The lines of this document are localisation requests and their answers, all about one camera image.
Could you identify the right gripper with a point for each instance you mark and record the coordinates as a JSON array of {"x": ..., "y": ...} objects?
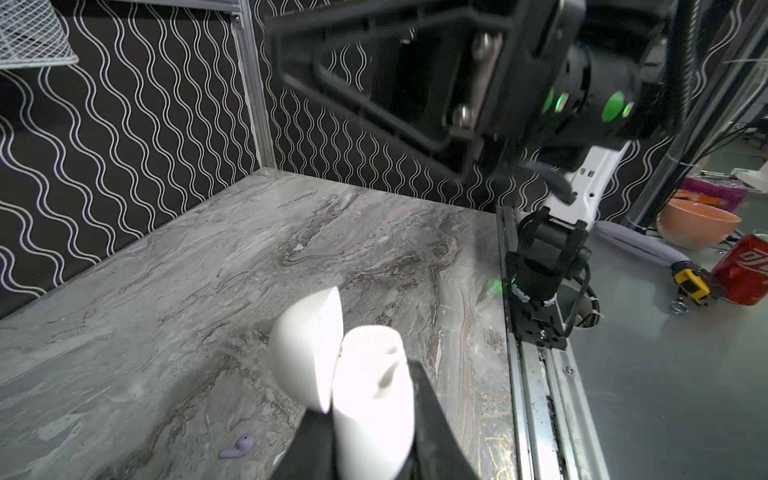
[{"x": 401, "y": 69}]

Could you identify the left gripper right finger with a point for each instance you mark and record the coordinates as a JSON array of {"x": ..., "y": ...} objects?
[{"x": 435, "y": 453}]

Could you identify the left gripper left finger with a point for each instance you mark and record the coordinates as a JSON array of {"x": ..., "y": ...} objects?
[{"x": 310, "y": 454}]

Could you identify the white round earbud case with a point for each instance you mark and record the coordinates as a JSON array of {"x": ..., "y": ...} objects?
[{"x": 360, "y": 377}]

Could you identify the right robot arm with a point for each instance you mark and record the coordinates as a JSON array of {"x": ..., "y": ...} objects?
[{"x": 558, "y": 88}]

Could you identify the purple earbud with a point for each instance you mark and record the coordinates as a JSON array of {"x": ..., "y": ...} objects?
[{"x": 243, "y": 446}]

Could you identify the purple flat object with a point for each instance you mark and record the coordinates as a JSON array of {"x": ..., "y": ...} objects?
[{"x": 639, "y": 244}]

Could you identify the orange bowl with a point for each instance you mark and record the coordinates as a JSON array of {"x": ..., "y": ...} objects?
[{"x": 695, "y": 226}]

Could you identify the yellow tape measure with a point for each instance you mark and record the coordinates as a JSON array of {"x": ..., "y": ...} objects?
[{"x": 696, "y": 286}]

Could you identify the red soda can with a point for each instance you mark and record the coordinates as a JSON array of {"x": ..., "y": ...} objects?
[{"x": 743, "y": 271}]

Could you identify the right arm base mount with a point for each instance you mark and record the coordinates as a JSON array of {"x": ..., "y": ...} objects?
[{"x": 538, "y": 253}]

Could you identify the white wire mesh basket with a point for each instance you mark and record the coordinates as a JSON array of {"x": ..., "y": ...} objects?
[{"x": 33, "y": 36}]

